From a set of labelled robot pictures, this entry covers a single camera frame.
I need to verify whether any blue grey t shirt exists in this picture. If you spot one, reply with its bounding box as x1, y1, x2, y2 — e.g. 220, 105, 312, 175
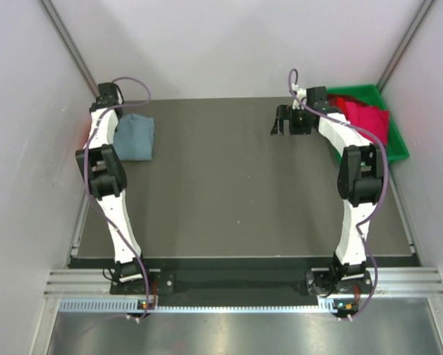
113, 113, 155, 161

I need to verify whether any dark red t shirt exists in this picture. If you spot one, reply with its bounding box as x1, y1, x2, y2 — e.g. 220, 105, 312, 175
328, 94, 356, 107

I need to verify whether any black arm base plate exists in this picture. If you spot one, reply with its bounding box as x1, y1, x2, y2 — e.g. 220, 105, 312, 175
110, 269, 373, 297

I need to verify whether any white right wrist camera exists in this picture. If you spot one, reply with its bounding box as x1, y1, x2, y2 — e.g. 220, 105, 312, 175
290, 84, 307, 110

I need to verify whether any grey slotted cable duct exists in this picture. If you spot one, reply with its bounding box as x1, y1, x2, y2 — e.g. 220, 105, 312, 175
59, 298, 353, 314

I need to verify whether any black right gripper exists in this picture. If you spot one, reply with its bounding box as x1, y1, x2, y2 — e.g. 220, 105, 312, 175
270, 106, 311, 137

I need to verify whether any green plastic bin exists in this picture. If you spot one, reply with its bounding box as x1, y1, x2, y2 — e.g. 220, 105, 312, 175
327, 84, 409, 164

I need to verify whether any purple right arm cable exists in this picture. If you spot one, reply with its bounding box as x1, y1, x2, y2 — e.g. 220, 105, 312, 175
287, 68, 389, 320

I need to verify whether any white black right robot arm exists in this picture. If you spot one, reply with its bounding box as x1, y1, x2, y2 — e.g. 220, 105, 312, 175
271, 84, 388, 293

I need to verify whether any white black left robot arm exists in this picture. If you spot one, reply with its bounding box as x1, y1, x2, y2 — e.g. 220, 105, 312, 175
75, 82, 152, 294

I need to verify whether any pink t shirt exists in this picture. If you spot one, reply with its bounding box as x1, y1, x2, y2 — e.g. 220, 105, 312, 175
347, 102, 390, 146

